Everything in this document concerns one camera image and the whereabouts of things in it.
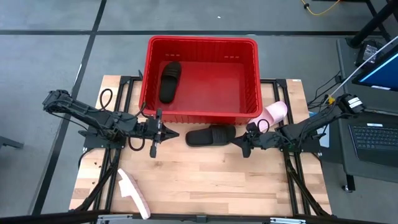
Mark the black slide sandal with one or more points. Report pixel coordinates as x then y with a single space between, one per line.
169 82
205 137

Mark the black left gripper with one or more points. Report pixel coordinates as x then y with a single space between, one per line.
152 129

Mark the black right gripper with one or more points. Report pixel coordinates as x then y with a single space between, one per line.
264 140

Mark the black power adapter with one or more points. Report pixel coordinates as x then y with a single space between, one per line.
368 51

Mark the blue-screen monitor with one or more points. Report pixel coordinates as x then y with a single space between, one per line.
381 73

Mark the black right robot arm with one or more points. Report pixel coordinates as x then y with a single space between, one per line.
311 124

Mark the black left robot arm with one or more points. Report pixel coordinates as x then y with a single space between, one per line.
93 116

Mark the black laptop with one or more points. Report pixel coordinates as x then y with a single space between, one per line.
373 143

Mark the black overhead frame bar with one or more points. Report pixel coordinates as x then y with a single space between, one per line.
62 217

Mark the black aluminium frame rails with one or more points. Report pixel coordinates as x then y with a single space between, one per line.
295 180
105 174

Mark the laptop computer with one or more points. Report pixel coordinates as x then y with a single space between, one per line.
345 161

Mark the black stand pole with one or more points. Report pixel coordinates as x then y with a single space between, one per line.
370 26

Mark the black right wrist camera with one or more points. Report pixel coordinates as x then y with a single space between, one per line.
252 127

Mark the red plastic bin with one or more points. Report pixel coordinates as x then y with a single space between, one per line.
211 90

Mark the black stand foot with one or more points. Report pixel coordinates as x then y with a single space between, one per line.
9 143

